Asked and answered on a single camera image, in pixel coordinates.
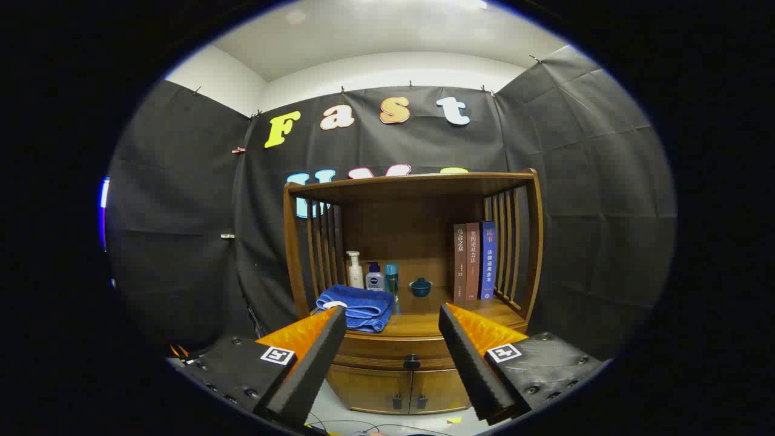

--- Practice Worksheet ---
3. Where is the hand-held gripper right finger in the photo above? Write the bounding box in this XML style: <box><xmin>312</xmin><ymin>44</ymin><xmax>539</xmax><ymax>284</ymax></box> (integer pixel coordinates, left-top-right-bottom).
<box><xmin>438</xmin><ymin>303</ymin><xmax>609</xmax><ymax>426</ymax></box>

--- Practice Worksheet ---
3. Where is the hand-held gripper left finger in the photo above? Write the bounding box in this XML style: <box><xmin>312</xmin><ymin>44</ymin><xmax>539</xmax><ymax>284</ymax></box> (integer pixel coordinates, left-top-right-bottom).
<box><xmin>176</xmin><ymin>306</ymin><xmax>348</xmax><ymax>432</ymax></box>

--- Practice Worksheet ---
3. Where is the wooden drawer with black knob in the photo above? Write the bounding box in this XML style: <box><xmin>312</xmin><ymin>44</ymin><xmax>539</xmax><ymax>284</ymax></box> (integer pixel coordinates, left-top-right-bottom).
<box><xmin>330</xmin><ymin>332</ymin><xmax>470</xmax><ymax>371</ymax></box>

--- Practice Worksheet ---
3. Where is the wooden cabinet door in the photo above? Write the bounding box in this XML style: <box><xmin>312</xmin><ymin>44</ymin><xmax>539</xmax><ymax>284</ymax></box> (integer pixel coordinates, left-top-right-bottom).
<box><xmin>326</xmin><ymin>365</ymin><xmax>414</xmax><ymax>415</ymax></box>
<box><xmin>412</xmin><ymin>368</ymin><xmax>472</xmax><ymax>415</ymax></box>

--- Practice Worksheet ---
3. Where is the wooden countertop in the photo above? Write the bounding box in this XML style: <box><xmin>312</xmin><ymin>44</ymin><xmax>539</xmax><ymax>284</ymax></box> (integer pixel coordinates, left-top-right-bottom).
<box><xmin>312</xmin><ymin>285</ymin><xmax>527</xmax><ymax>339</ymax></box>

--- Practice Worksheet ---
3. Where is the wooden cabinet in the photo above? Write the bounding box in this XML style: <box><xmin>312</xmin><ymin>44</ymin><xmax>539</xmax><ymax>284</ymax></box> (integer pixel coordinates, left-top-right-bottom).
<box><xmin>283</xmin><ymin>168</ymin><xmax>544</xmax><ymax>416</ymax></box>

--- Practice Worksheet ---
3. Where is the blue folded towel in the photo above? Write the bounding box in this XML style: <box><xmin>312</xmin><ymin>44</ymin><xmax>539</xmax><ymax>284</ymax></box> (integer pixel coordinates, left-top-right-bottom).
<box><xmin>315</xmin><ymin>285</ymin><xmax>396</xmax><ymax>333</ymax></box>

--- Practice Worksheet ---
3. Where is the white pump bottle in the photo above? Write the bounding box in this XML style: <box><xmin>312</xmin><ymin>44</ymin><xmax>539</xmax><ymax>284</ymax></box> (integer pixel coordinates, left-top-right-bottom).
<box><xmin>346</xmin><ymin>251</ymin><xmax>365</xmax><ymax>289</ymax></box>

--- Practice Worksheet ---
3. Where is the dark brown book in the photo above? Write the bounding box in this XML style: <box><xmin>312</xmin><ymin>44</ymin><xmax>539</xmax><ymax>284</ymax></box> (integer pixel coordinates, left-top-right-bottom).
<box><xmin>453</xmin><ymin>223</ymin><xmax>468</xmax><ymax>305</ymax></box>

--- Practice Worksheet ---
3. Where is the reddish brown book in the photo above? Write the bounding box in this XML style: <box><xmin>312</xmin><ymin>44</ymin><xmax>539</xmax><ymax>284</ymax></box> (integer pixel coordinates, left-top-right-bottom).
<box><xmin>466</xmin><ymin>222</ymin><xmax>482</xmax><ymax>302</ymax></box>

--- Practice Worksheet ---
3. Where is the blue book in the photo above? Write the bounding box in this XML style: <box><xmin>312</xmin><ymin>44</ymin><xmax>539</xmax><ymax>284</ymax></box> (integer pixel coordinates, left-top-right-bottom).
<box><xmin>479</xmin><ymin>220</ymin><xmax>497</xmax><ymax>301</ymax></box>

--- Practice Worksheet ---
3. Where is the thin black floor cable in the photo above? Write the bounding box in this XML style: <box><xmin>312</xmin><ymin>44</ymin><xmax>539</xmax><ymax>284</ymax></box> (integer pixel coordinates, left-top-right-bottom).
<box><xmin>306</xmin><ymin>415</ymin><xmax>455</xmax><ymax>436</ymax></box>

